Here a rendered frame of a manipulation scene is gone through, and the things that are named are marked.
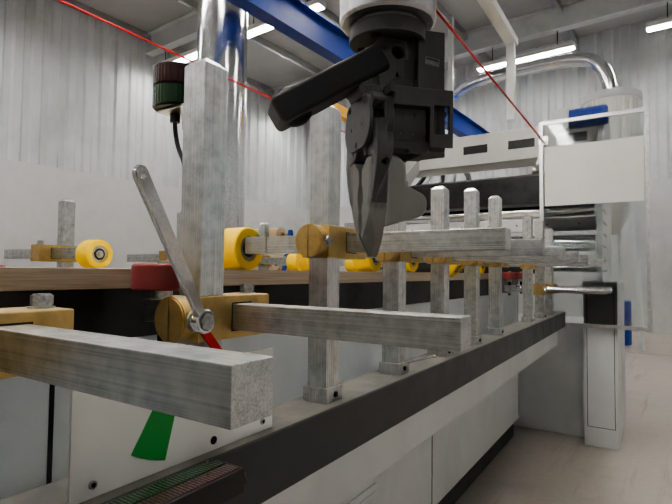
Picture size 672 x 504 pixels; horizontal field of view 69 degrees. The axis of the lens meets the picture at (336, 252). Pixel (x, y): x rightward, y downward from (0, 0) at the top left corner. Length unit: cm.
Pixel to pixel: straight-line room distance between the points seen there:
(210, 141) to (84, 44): 865
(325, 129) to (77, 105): 815
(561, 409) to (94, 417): 288
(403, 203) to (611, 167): 255
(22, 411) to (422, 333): 49
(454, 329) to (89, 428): 33
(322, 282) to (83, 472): 41
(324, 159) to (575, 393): 257
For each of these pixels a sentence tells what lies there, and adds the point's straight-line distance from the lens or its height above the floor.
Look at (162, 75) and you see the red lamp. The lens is 64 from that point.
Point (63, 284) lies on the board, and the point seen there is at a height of 88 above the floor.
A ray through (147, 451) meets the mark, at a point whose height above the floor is 73.
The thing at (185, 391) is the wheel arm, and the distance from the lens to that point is 26.
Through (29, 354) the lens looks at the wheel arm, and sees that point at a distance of 39.
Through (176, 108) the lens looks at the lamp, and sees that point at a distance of 63.
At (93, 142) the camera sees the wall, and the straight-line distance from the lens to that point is 883.
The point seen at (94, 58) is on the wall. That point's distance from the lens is 921.
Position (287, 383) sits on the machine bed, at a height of 67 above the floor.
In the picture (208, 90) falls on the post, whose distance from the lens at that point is 60.
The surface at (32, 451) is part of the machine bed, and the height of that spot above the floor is 68.
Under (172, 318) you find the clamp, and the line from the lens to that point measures 55.
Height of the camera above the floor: 90
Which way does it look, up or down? 2 degrees up
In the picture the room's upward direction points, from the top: 1 degrees clockwise
